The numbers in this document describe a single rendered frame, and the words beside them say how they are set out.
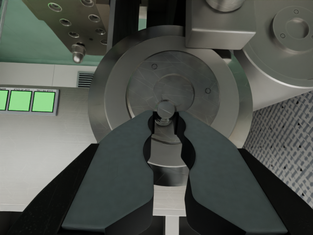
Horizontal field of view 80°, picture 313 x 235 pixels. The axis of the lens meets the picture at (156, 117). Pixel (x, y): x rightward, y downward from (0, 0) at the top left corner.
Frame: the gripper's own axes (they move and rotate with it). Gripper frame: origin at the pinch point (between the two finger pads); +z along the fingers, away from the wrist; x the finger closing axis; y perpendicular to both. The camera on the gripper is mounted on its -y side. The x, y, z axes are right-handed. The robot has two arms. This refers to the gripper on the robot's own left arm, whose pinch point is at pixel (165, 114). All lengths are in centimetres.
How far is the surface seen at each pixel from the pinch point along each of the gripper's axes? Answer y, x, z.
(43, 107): 17.4, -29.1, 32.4
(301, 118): 5.7, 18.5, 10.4
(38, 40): 37, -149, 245
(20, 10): 3, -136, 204
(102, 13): -4.6, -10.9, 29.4
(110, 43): -2.8, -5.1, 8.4
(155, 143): 3.5, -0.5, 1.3
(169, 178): 6.3, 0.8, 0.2
